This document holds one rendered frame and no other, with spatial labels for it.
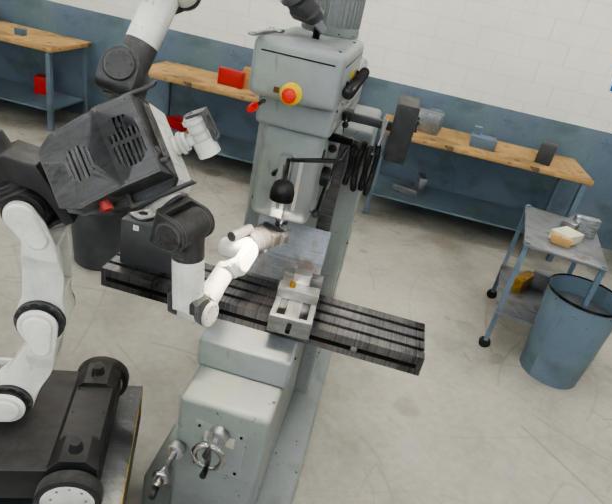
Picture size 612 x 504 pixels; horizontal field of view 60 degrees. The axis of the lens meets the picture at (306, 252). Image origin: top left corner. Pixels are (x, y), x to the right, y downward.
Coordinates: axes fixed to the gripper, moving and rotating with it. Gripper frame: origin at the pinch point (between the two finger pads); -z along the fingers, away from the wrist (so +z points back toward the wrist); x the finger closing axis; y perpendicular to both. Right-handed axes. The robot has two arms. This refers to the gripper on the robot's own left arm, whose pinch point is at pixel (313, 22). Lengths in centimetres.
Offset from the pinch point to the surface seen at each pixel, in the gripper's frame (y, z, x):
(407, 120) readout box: 3.8, -46.3, 14.2
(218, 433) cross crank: -119, -50, 32
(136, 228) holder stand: -87, -24, -36
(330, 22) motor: 8.9, -12.1, -8.9
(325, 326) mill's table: -71, -69, 27
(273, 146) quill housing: -34.6, -16.3, 2.3
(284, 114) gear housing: -26.1, -8.2, 6.1
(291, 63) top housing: -17.1, 6.9, 12.9
